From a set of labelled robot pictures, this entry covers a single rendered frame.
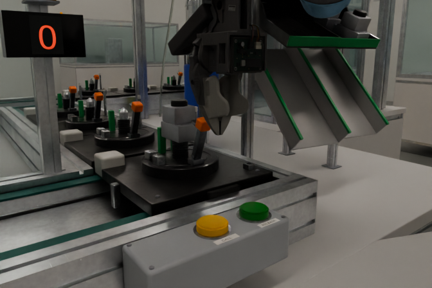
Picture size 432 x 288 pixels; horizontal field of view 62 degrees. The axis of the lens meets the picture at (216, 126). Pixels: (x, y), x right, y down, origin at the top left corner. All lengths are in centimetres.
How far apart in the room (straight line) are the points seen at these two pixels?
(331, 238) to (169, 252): 35
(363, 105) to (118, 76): 887
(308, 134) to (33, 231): 53
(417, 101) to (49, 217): 443
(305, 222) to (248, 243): 22
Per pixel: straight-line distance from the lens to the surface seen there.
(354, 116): 93
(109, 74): 952
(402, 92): 483
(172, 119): 63
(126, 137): 84
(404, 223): 79
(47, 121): 71
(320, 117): 83
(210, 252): 43
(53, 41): 66
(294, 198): 62
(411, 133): 483
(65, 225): 62
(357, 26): 88
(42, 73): 70
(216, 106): 52
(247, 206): 50
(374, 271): 62
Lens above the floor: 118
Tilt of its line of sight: 11 degrees down
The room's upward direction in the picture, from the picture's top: straight up
